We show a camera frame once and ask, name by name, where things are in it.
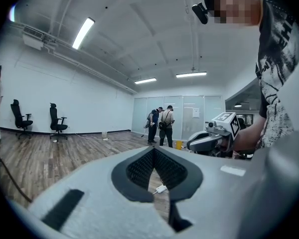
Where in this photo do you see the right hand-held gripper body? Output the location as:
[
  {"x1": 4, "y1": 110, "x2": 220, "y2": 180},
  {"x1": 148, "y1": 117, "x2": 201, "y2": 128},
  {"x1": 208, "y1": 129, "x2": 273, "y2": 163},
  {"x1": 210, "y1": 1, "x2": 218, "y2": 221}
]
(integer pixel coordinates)
[{"x1": 205, "y1": 112, "x2": 241, "y2": 151}]

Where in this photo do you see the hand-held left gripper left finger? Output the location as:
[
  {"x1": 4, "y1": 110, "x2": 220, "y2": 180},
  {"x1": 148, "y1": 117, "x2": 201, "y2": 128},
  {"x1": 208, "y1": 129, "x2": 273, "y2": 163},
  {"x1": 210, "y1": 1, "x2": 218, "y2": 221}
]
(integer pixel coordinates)
[{"x1": 28, "y1": 146, "x2": 176, "y2": 239}]

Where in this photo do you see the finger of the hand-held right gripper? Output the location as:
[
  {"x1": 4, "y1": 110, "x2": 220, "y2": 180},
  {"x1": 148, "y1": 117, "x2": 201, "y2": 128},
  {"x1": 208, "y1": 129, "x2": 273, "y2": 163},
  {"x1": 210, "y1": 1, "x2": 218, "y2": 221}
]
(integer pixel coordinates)
[{"x1": 186, "y1": 132, "x2": 222, "y2": 152}]

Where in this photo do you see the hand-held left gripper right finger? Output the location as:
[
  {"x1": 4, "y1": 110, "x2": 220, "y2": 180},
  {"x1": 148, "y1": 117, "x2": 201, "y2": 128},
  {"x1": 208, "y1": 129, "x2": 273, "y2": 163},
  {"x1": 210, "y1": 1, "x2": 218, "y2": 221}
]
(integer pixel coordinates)
[{"x1": 154, "y1": 146, "x2": 250, "y2": 233}]

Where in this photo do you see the vacuum wand with hose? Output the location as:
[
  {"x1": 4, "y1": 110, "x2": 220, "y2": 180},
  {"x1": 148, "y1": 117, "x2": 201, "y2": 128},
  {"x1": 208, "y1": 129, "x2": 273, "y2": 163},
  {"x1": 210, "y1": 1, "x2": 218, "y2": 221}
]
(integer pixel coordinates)
[{"x1": 0, "y1": 148, "x2": 33, "y2": 204}]

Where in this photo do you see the person's right forearm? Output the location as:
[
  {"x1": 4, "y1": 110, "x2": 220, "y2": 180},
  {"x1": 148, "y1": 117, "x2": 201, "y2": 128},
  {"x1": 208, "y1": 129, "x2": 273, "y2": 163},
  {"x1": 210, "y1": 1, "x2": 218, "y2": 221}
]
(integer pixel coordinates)
[{"x1": 233, "y1": 117, "x2": 264, "y2": 152}]

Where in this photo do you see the person's black printed t-shirt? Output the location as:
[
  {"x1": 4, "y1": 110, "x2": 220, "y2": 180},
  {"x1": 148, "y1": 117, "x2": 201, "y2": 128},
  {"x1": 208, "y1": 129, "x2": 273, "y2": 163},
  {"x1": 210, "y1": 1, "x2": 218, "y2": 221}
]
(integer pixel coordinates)
[{"x1": 254, "y1": 0, "x2": 299, "y2": 149}]

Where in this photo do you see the black office chair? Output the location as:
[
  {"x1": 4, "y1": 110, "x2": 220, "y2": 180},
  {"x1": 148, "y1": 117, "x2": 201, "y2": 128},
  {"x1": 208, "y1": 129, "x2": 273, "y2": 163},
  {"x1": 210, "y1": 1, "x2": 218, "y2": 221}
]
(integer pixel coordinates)
[
  {"x1": 49, "y1": 103, "x2": 69, "y2": 141},
  {"x1": 10, "y1": 99, "x2": 33, "y2": 139}
]

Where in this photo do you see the person's head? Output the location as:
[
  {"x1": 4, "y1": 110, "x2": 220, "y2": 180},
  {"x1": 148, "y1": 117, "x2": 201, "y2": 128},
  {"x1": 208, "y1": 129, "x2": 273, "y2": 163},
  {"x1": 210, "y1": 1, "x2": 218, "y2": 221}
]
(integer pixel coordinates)
[{"x1": 203, "y1": 0, "x2": 270, "y2": 27}]

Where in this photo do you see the white air conditioner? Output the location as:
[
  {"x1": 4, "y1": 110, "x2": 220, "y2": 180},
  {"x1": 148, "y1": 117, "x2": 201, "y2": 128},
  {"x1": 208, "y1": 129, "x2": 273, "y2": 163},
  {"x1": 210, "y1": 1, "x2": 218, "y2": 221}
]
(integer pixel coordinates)
[{"x1": 21, "y1": 25, "x2": 45, "y2": 51}]

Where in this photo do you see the black head-mounted camera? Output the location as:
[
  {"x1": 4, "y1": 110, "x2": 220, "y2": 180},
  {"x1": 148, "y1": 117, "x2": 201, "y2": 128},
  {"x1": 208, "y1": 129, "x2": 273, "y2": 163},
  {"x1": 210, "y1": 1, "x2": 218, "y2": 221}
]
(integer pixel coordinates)
[{"x1": 191, "y1": 1, "x2": 210, "y2": 25}]

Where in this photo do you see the white cable trunking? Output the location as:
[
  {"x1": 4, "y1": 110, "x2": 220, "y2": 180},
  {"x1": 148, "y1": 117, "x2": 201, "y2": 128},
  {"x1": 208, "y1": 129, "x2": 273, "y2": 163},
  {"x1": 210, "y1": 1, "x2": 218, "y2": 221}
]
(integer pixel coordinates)
[{"x1": 9, "y1": 21, "x2": 139, "y2": 95}]

